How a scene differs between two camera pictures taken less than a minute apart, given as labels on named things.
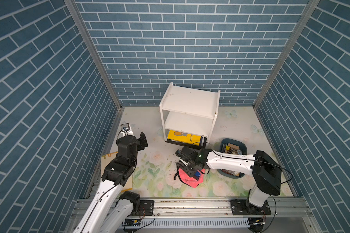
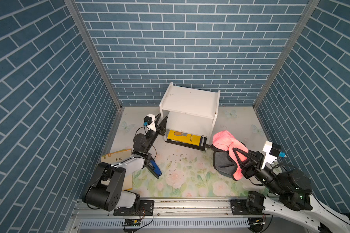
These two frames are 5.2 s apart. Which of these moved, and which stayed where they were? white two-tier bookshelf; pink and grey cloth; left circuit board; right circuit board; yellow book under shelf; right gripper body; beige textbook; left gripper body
Moved: pink and grey cloth; right gripper body; left gripper body
Stayed: right circuit board; yellow book under shelf; beige textbook; white two-tier bookshelf; left circuit board
